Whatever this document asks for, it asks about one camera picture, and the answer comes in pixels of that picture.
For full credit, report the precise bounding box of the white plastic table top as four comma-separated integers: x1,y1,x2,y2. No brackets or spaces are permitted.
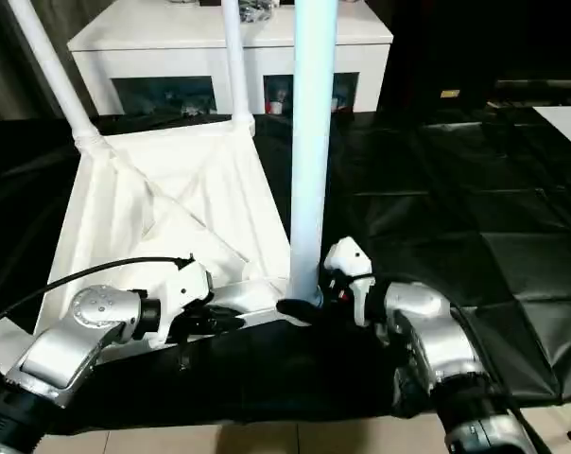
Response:
0,115,327,375

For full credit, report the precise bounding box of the white plastic table leg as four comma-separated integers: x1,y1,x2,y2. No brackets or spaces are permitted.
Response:
0,300,36,360
220,0,257,133
9,0,110,150
285,0,339,304

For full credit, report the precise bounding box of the black mat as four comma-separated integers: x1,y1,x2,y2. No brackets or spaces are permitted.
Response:
0,111,571,436

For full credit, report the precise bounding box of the white flat board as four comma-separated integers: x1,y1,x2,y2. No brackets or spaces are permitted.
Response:
533,106,571,157

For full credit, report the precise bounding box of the dark low shelf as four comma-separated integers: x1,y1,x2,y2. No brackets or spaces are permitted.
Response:
495,79,571,108

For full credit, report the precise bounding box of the white cabinet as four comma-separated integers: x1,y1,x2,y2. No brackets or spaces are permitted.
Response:
66,0,393,117

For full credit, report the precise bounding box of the glass bowl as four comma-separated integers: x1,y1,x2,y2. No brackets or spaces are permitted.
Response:
237,0,280,24

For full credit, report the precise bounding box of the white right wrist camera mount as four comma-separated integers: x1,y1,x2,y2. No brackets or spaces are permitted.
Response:
322,236,376,327

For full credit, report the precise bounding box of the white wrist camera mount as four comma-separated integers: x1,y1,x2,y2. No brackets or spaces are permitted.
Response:
150,257,216,351
322,236,376,327

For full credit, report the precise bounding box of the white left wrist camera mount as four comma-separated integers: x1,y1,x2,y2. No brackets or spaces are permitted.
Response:
150,257,216,351

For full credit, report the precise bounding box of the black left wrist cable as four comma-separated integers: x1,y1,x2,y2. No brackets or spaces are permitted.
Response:
0,254,195,332

